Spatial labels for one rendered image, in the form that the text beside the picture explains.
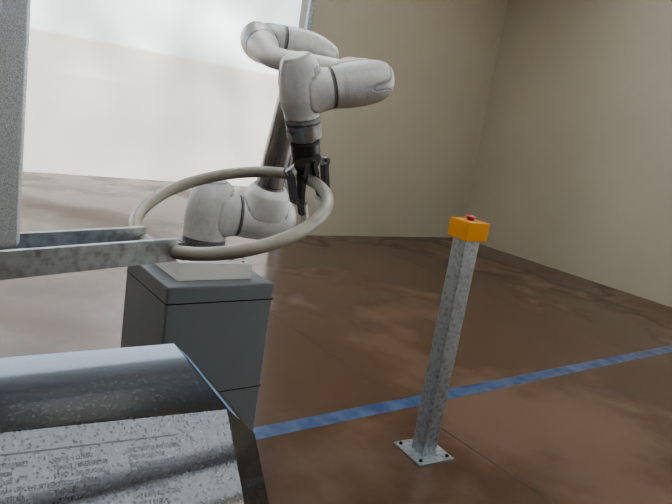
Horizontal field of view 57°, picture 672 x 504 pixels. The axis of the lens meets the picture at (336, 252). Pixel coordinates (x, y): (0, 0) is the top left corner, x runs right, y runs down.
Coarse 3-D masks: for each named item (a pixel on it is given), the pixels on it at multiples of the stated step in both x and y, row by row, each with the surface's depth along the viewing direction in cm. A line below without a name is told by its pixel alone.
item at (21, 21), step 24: (0, 0) 89; (24, 0) 91; (0, 24) 89; (24, 24) 92; (0, 48) 90; (24, 48) 93; (0, 72) 91; (24, 72) 94; (0, 96) 92; (24, 96) 95; (0, 120) 93; (24, 120) 96; (0, 144) 94; (0, 168) 94; (0, 192) 95; (0, 216) 96; (0, 240) 97
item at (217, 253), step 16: (192, 176) 166; (208, 176) 167; (224, 176) 169; (240, 176) 170; (256, 176) 169; (272, 176) 168; (160, 192) 159; (176, 192) 163; (320, 192) 153; (144, 208) 152; (320, 208) 143; (128, 224) 144; (304, 224) 136; (320, 224) 140; (256, 240) 131; (272, 240) 131; (288, 240) 133; (176, 256) 131; (192, 256) 129; (208, 256) 129; (224, 256) 129; (240, 256) 130
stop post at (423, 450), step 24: (456, 240) 261; (480, 240) 258; (456, 264) 261; (456, 288) 261; (456, 312) 264; (456, 336) 268; (432, 360) 272; (432, 384) 272; (432, 408) 272; (432, 432) 276; (408, 456) 276; (432, 456) 278
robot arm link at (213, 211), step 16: (192, 192) 218; (208, 192) 215; (224, 192) 216; (192, 208) 216; (208, 208) 215; (224, 208) 217; (240, 208) 220; (192, 224) 216; (208, 224) 216; (224, 224) 218; (208, 240) 218; (224, 240) 223
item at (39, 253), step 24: (24, 240) 117; (48, 240) 120; (72, 240) 124; (96, 240) 129; (120, 240) 133; (144, 240) 125; (168, 240) 130; (0, 264) 103; (24, 264) 106; (48, 264) 110; (72, 264) 113; (96, 264) 117; (120, 264) 122; (144, 264) 126
